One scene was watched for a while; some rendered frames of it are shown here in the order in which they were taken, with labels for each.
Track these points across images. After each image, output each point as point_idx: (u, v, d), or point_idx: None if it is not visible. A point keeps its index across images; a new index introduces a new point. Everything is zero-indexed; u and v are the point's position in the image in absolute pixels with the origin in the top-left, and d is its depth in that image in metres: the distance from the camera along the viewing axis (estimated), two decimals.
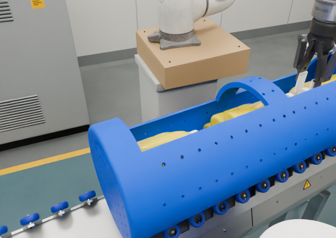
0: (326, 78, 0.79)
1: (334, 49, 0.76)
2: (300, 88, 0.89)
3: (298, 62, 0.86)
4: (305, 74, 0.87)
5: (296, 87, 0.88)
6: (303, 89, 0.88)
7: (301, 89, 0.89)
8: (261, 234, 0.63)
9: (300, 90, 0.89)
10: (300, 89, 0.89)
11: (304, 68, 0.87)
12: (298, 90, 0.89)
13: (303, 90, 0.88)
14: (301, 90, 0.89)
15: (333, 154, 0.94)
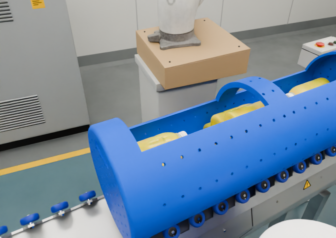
0: None
1: None
2: None
3: None
4: None
5: None
6: None
7: None
8: (261, 234, 0.63)
9: None
10: None
11: None
12: None
13: None
14: None
15: (333, 154, 0.94)
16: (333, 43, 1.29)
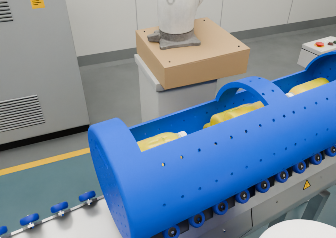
0: None
1: None
2: None
3: None
4: None
5: None
6: None
7: None
8: (261, 234, 0.63)
9: None
10: None
11: None
12: None
13: None
14: None
15: (333, 154, 0.94)
16: (333, 43, 1.29)
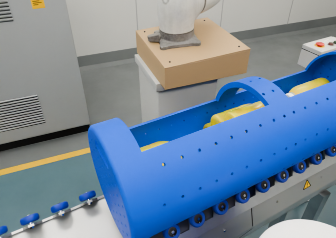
0: None
1: None
2: None
3: None
4: None
5: None
6: None
7: None
8: (261, 234, 0.63)
9: None
10: None
11: None
12: None
13: None
14: None
15: (333, 154, 0.94)
16: (333, 43, 1.29)
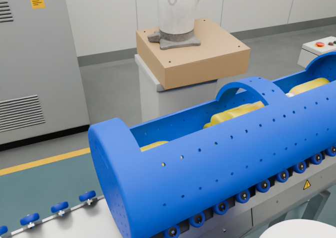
0: None
1: None
2: None
3: None
4: None
5: None
6: None
7: None
8: (261, 234, 0.63)
9: None
10: None
11: None
12: None
13: None
14: None
15: (333, 154, 0.94)
16: (333, 43, 1.29)
